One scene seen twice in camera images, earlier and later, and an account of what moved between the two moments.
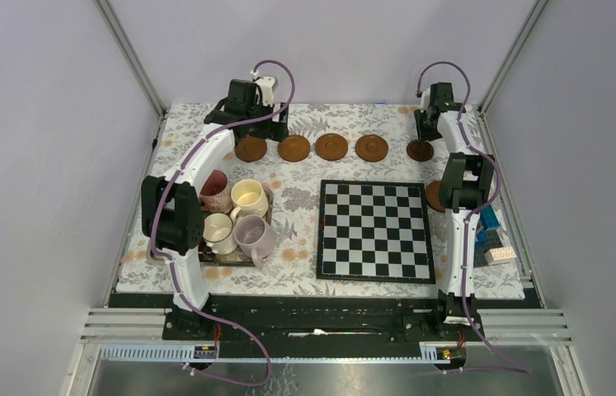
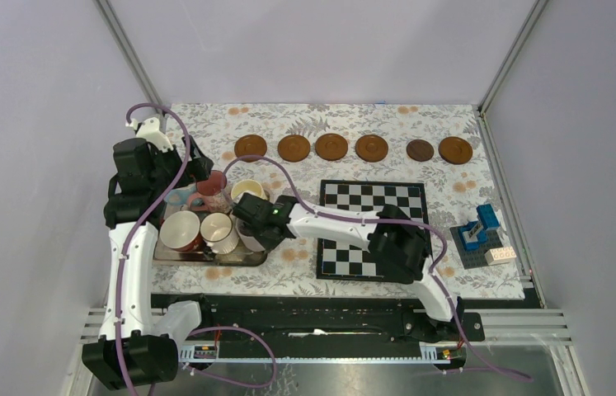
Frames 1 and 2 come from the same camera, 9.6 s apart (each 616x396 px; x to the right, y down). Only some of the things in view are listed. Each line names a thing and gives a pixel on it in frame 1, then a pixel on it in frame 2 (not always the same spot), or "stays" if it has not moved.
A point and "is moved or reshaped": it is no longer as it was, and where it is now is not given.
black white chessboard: x=374 y=231 stays
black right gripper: x=422 y=135 → x=269 y=244
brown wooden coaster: x=433 y=196 is moved or reshaped
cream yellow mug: x=250 y=198 stays
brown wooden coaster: x=331 y=147 stays
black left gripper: x=275 y=130 → x=200 y=168
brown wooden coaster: x=371 y=148 stays
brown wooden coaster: x=293 y=148 stays
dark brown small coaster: x=420 y=151 stays
